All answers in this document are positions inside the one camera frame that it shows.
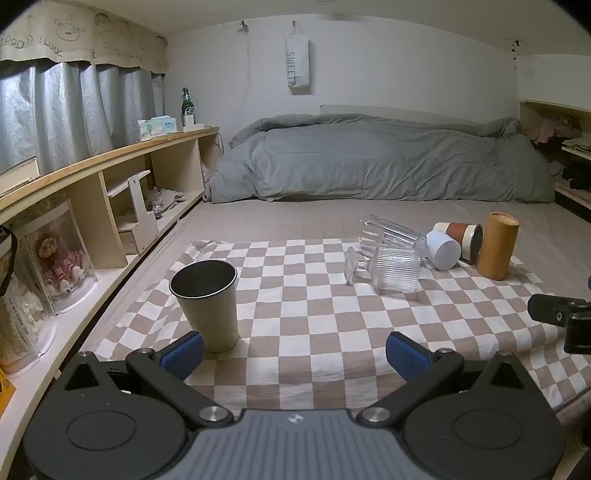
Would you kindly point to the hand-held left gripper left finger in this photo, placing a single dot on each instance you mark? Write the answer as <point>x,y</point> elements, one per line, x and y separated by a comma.
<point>183,356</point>

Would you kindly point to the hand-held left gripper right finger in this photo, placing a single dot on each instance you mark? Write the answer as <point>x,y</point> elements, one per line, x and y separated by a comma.
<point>406,357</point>

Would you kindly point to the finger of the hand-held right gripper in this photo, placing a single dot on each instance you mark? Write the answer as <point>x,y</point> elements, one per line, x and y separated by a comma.
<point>554,310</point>

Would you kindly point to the beige metal cup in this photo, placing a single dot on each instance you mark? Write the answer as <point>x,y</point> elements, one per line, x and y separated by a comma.
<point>207,308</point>

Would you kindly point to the tan cylindrical cup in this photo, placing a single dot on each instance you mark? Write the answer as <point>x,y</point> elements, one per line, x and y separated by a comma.
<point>497,247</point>

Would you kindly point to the brown and white cup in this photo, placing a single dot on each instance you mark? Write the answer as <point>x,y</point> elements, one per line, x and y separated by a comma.
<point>459,230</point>

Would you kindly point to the clear ribbed glass cup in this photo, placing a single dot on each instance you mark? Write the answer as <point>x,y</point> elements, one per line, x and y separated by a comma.
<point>392,233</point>

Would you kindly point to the ribbed glass goblet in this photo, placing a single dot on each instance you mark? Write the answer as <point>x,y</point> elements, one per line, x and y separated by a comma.
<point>395,273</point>

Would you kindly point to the brown checkered cloth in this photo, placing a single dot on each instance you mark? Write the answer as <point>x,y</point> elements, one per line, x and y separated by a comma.
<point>304,304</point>

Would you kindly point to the dark clothes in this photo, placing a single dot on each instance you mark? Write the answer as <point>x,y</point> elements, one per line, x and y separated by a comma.
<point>577,177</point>

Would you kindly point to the small wooden stand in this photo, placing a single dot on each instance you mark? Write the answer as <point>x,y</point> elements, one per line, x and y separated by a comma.
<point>141,207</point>

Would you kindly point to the doll in clear case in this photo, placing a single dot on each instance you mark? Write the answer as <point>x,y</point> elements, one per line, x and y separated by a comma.
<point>57,261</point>

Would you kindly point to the crumpled cloth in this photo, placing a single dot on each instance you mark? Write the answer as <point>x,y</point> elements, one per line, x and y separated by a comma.
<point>166,198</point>

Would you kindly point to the wooden shelf unit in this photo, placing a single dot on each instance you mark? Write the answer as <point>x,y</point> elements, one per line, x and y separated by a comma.
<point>99,212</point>

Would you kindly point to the white plush in clear case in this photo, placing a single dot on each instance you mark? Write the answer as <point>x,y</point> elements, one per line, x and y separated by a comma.
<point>21,318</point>

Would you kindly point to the wooden side shelf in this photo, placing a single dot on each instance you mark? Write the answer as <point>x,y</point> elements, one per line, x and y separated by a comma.
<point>575,138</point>

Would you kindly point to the pink clothes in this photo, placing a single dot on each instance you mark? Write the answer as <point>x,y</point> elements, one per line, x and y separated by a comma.
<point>554,129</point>

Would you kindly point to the yellow packet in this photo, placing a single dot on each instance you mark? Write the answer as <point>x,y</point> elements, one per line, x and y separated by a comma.
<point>5,390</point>

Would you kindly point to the grey duvet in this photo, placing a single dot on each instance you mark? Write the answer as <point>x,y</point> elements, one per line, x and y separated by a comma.
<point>369,159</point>

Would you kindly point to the tissue pack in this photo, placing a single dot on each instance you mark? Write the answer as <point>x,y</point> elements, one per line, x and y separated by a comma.
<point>157,127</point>

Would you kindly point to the small white box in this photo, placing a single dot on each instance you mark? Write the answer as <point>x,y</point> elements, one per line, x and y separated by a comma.
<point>191,122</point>

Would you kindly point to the white headboard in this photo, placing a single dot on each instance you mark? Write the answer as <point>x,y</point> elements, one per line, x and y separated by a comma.
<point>415,110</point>

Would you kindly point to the green glass bottle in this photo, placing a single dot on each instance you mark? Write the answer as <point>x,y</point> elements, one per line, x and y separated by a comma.
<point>186,101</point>

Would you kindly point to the grey curtain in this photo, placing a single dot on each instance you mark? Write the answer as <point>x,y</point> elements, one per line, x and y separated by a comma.
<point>78,113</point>

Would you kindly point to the white hanging bag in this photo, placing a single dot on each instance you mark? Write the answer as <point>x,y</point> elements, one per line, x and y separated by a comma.
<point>296,62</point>

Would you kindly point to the beige printed curtain valance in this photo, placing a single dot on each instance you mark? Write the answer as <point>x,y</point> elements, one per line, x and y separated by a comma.
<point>69,34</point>

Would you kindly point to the wall hook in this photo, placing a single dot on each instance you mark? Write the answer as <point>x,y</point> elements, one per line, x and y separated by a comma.
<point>243,25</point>

